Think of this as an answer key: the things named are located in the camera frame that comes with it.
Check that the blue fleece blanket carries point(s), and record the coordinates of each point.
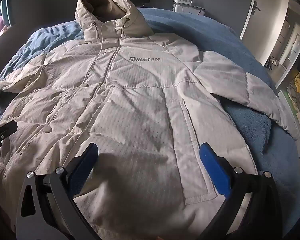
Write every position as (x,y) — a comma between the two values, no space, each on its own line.
(205,32)

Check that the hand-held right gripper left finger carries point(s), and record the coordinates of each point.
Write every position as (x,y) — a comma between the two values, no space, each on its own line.
(86,163)

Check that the white box under router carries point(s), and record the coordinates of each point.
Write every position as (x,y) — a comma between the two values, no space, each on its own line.
(190,11)

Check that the window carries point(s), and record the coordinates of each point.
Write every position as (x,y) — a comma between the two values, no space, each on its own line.
(0,17)

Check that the white door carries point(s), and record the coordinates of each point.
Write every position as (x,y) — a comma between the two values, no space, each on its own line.
(265,25)

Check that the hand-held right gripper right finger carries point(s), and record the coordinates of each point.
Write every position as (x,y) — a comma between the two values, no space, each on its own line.
(212,167)

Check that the pink plush toy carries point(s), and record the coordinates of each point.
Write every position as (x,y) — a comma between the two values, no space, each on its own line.
(1,26)

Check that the pile of clothes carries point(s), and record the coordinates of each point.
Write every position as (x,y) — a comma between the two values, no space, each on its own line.
(298,90)

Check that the beige hooded puffer jacket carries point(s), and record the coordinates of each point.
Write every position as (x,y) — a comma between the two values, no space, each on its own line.
(140,100)

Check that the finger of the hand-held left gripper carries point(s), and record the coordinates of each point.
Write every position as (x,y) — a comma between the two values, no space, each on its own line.
(5,129)

